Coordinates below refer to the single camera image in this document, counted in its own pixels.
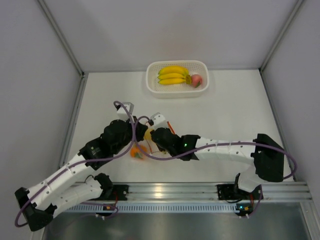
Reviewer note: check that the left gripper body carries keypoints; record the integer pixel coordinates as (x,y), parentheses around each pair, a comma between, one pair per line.
(138,135)

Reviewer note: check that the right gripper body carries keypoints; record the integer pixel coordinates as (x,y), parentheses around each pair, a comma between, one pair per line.
(172,152)

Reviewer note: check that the clear zip top bag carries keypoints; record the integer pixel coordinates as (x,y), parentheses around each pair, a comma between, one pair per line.
(150,148)

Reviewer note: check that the orange fake fruit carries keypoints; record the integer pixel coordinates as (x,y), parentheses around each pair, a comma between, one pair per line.
(136,153)

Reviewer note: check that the yellow fake bananas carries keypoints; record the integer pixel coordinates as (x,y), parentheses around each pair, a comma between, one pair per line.
(172,75)

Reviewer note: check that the pink fake peach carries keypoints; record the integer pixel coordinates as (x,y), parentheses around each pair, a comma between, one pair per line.
(196,80)

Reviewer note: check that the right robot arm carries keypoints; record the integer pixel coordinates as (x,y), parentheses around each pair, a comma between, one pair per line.
(264,157)

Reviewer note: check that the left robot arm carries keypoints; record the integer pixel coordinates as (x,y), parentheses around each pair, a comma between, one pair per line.
(43,202)

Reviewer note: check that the white perforated plastic basket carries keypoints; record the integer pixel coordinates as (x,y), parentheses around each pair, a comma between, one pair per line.
(178,90)

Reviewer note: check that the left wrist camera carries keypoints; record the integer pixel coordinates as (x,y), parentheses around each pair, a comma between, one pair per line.
(124,110)

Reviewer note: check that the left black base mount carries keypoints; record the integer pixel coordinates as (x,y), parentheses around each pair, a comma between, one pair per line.
(118,193)

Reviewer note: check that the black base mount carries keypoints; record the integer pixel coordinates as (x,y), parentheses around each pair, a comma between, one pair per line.
(232,194)
(118,193)

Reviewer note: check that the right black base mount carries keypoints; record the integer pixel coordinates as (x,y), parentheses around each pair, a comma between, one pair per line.
(232,194)

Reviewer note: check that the white slotted cable duct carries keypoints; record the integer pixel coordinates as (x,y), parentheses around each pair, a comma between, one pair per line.
(129,207)

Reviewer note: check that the left aluminium frame post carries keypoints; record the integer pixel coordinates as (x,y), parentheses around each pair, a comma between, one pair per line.
(61,37)

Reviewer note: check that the aluminium frame post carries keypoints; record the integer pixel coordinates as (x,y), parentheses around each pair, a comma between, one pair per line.
(61,37)
(289,20)

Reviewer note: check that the aluminium mounting rail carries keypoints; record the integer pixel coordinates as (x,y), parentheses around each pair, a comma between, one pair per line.
(208,191)

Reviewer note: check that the right aluminium frame post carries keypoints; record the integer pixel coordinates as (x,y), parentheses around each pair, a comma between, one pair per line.
(289,20)

